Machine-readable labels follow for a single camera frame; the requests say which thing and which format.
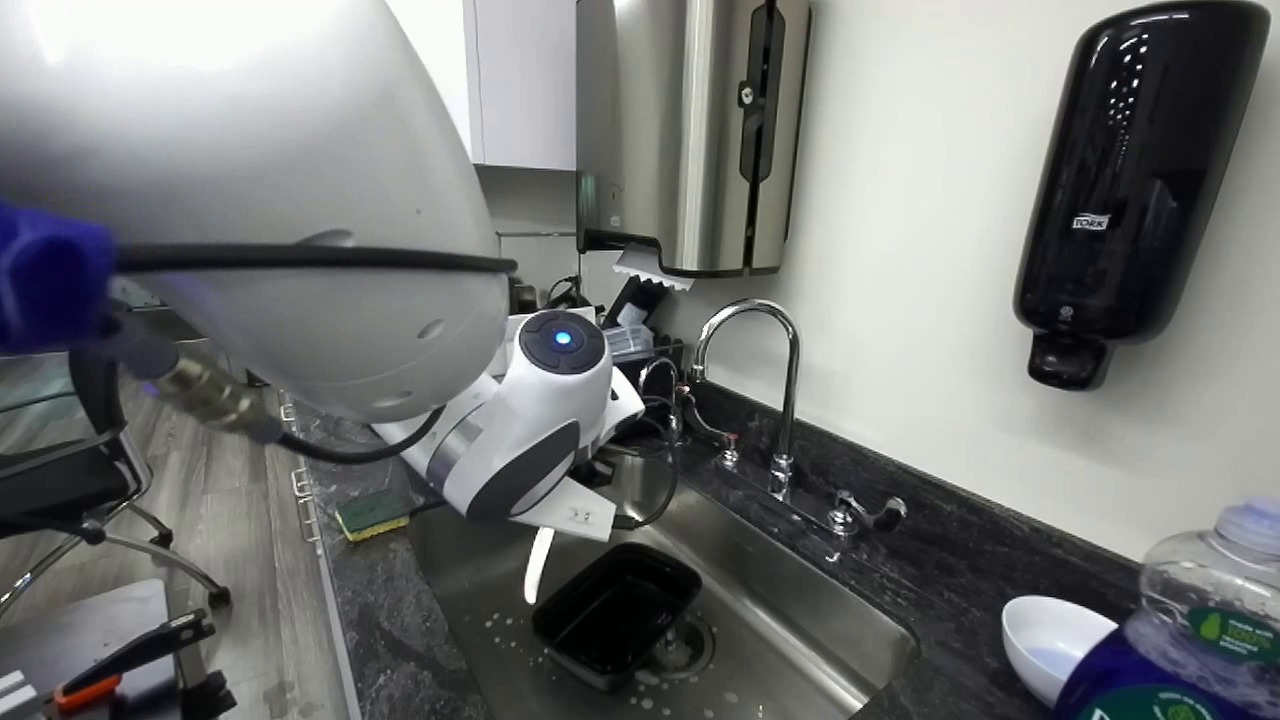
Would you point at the silver butter knife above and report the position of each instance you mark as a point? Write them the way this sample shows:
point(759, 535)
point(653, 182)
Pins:
point(537, 566)

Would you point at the black lunchbox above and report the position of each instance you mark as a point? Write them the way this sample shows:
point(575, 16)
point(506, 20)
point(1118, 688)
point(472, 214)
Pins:
point(615, 614)

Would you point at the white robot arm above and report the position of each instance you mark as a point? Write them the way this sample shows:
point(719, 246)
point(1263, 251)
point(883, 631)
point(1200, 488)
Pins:
point(264, 160)

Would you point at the clear plastic container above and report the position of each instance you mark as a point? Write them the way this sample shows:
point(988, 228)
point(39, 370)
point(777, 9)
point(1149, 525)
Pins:
point(634, 343)

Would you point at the black dish rack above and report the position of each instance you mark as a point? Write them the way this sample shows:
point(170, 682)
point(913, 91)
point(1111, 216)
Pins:
point(662, 400)

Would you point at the small chrome faucet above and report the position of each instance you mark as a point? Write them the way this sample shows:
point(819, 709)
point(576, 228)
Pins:
point(671, 400)

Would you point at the black dish brush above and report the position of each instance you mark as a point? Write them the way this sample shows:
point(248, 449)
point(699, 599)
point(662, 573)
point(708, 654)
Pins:
point(637, 304)

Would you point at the tall chrome faucet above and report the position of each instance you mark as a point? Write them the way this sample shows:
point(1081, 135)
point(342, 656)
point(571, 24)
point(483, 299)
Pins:
point(791, 384)

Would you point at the steel paper towel dispenser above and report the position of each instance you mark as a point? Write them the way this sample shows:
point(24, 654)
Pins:
point(680, 135)

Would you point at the metal sink drain strainer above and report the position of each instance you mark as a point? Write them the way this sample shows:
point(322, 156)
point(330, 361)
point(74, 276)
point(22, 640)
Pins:
point(691, 649)

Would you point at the stainless steel sink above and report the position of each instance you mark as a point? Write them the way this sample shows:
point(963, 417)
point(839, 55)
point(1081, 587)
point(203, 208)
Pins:
point(800, 614)

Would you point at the green yellow sponge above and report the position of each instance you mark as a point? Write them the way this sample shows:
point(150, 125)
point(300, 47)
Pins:
point(371, 518)

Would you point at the small white bowl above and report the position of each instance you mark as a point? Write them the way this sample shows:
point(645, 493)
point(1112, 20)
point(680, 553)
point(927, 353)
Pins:
point(1054, 645)

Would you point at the black soap dispenser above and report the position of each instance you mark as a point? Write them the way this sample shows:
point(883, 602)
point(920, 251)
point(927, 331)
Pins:
point(1134, 173)

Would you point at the blue dish soap bottle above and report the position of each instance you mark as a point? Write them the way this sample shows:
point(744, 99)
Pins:
point(1174, 627)

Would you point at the black office chair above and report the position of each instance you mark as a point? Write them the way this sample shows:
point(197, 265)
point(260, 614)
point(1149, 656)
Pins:
point(55, 481)

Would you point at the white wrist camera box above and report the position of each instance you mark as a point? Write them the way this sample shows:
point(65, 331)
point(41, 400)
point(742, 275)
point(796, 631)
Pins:
point(582, 513)

